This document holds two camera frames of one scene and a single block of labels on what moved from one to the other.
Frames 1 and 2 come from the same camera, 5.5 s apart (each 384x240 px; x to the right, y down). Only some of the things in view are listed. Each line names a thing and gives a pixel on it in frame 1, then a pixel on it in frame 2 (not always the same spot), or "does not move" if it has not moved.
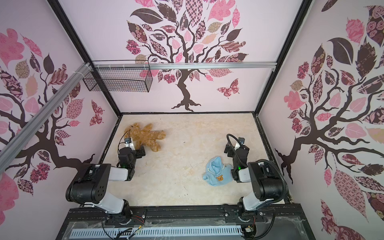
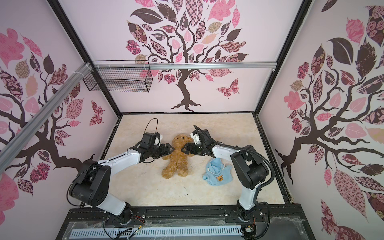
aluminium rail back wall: x=140 y=65 does not move
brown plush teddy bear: x=141 y=136 → x=178 y=161
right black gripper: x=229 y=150 → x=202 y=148
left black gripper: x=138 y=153 → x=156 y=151
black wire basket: x=119 y=76 does not move
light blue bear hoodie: x=217 y=173 does not move
